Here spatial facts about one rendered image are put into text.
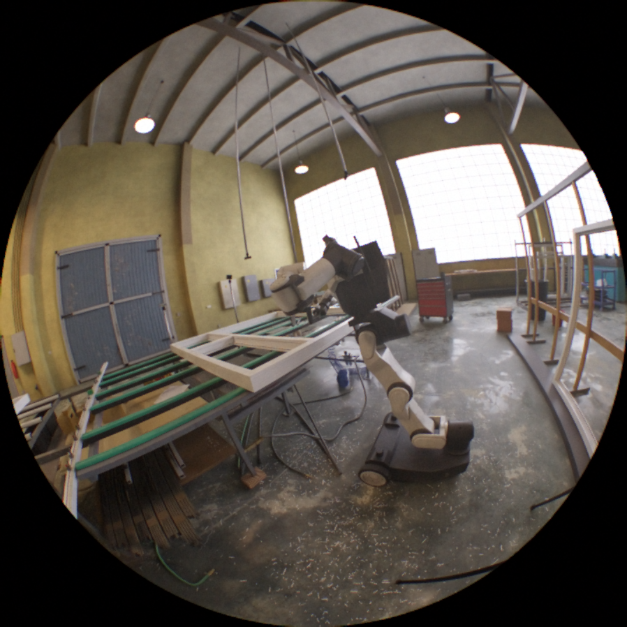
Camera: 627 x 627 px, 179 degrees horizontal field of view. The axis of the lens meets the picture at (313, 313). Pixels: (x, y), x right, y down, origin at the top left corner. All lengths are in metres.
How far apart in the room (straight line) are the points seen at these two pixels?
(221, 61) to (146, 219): 5.76
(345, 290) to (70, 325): 7.31
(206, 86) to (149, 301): 7.39
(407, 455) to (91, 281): 7.70
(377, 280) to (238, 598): 1.74
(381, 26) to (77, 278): 11.25
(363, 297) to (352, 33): 7.74
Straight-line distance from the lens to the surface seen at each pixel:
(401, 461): 1.32
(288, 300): 0.68
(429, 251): 8.05
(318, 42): 7.85
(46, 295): 7.92
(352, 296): 0.92
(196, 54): 7.76
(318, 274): 0.70
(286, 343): 1.17
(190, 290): 7.19
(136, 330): 7.12
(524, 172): 9.92
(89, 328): 7.28
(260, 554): 1.34
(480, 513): 1.41
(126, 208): 8.20
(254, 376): 0.78
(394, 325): 0.95
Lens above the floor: 1.22
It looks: 8 degrees down
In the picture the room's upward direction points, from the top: 10 degrees counter-clockwise
